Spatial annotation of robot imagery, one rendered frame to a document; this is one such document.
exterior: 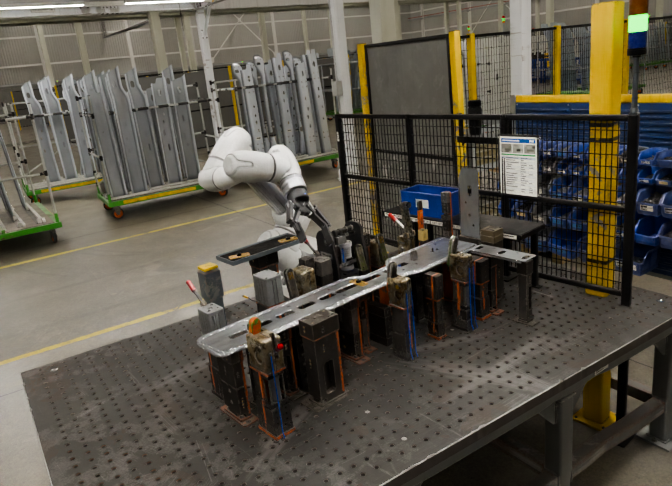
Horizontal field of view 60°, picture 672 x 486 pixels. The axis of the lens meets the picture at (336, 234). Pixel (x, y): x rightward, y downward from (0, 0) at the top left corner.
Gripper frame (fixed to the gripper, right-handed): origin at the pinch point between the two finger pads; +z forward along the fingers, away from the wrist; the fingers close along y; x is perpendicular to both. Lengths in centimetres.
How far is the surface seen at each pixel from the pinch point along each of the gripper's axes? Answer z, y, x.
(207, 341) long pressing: 14, 22, -45
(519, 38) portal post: -278, -419, 32
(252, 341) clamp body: 24.6, 20.4, -25.1
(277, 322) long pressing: 14.3, -0.2, -31.9
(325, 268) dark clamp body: -10.0, -36.9, -30.3
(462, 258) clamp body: 10, -73, 10
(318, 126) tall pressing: -542, -580, -338
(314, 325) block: 24.0, -1.3, -17.0
